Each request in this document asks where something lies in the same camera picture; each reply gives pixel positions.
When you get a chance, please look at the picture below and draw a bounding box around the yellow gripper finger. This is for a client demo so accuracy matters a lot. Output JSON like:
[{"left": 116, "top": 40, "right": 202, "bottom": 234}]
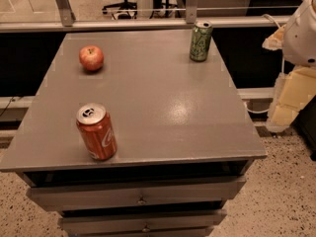
[
  {"left": 266, "top": 66, "right": 316, "bottom": 133},
  {"left": 262, "top": 26, "right": 285, "bottom": 50}
]

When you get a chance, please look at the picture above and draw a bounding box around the red coke can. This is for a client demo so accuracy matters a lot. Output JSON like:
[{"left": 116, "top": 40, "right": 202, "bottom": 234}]
[{"left": 76, "top": 103, "right": 118, "bottom": 161}]

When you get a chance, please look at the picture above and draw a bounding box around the green soda can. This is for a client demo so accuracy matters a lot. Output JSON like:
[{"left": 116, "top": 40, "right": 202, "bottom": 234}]
[{"left": 190, "top": 21, "right": 212, "bottom": 62}]

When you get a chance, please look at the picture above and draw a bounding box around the red apple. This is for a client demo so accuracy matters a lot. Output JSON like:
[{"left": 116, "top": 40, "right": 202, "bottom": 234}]
[{"left": 79, "top": 45, "right": 104, "bottom": 71}]

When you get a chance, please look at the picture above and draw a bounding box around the grey drawer cabinet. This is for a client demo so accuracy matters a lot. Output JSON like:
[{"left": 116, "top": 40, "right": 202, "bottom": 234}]
[{"left": 1, "top": 30, "right": 266, "bottom": 237}]

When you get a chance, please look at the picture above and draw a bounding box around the lower grey drawer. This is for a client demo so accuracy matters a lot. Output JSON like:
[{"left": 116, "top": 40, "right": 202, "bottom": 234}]
[{"left": 59, "top": 209, "right": 226, "bottom": 235}]

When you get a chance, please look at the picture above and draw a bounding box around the grey drawer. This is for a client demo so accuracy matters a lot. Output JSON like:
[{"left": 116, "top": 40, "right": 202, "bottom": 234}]
[
  {"left": 59, "top": 209, "right": 226, "bottom": 235},
  {"left": 27, "top": 176, "right": 246, "bottom": 211}
]

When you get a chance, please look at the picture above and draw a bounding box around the upper grey drawer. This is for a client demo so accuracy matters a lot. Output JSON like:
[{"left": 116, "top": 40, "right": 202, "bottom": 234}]
[{"left": 27, "top": 176, "right": 246, "bottom": 211}]

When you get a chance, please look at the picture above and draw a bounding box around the white cable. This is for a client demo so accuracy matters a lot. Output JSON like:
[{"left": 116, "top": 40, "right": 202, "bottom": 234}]
[{"left": 262, "top": 13, "right": 283, "bottom": 30}]

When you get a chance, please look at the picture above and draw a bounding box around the metal railing frame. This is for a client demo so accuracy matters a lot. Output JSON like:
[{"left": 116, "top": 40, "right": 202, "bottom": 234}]
[{"left": 0, "top": 0, "right": 303, "bottom": 33}]

